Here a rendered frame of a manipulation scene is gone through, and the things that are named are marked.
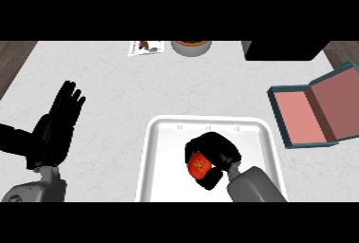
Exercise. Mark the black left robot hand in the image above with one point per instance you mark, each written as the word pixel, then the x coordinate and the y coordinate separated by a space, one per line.
pixel 53 129

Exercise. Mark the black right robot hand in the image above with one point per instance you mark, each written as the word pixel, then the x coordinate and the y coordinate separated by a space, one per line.
pixel 217 150

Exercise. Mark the red tomato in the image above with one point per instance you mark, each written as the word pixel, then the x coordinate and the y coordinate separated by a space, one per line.
pixel 198 165

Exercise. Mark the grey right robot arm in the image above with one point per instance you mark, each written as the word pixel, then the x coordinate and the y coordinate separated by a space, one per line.
pixel 252 186

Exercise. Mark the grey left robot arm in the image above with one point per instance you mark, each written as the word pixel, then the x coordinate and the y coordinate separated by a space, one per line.
pixel 39 188

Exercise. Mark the white tray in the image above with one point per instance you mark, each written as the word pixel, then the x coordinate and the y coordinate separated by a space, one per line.
pixel 174 152

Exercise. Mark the teal and pink cardboard box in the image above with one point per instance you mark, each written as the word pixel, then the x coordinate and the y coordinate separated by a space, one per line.
pixel 317 110

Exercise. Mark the white printed card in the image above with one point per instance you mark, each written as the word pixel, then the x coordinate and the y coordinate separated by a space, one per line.
pixel 144 47

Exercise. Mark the grey pot with orange rim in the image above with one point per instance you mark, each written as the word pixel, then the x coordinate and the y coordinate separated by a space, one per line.
pixel 190 48

